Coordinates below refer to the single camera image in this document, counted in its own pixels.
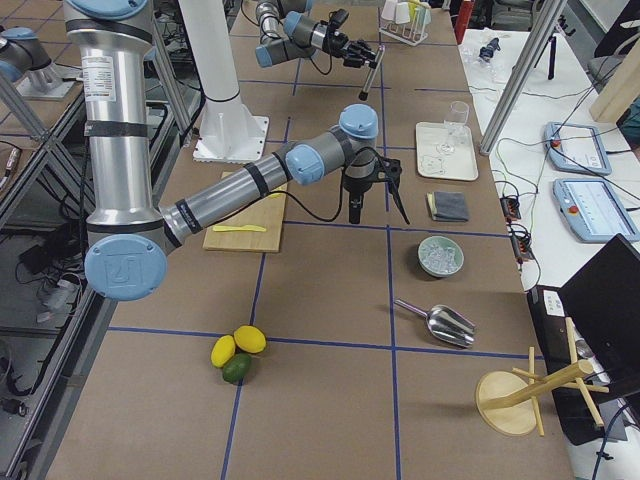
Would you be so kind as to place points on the wooden mug tree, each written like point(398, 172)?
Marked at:
point(508, 400)

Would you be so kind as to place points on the bamboo cutting board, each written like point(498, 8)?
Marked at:
point(268, 213)

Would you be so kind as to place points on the whole lemon left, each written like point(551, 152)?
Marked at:
point(223, 350)

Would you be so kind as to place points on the teach pendant near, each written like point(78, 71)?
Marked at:
point(593, 211)

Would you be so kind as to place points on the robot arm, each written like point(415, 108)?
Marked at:
point(129, 236)
point(288, 32)

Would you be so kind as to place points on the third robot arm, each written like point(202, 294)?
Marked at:
point(26, 63)

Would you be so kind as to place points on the yellow plastic knife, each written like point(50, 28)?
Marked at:
point(238, 228)

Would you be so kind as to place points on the steel muddler with black tip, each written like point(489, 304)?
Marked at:
point(374, 69)

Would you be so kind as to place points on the aluminium frame post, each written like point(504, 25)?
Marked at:
point(533, 47)

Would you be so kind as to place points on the teach pendant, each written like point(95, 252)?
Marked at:
point(593, 211)
point(576, 148)

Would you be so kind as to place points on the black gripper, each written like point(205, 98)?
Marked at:
point(356, 186)
point(335, 41)

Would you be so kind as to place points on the white wire cup rack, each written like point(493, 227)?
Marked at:
point(405, 21)

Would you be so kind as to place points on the steel ice scoop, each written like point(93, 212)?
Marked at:
point(444, 323)

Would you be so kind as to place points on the whole lemon right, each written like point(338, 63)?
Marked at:
point(250, 339)

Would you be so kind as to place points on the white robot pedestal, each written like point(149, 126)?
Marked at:
point(228, 131)

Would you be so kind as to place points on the green bowl of ice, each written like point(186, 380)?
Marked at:
point(440, 256)

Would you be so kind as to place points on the whole lemon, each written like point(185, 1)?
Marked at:
point(250, 339)
point(223, 350)

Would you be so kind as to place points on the green lime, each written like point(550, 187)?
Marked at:
point(236, 368)

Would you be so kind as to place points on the clear wine glass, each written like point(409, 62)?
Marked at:
point(454, 123)

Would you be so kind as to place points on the cream serving tray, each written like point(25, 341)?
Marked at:
point(438, 157)

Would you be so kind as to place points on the teach pendant far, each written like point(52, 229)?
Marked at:
point(576, 148)

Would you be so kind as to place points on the folded grey cloth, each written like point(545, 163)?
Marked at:
point(447, 206)

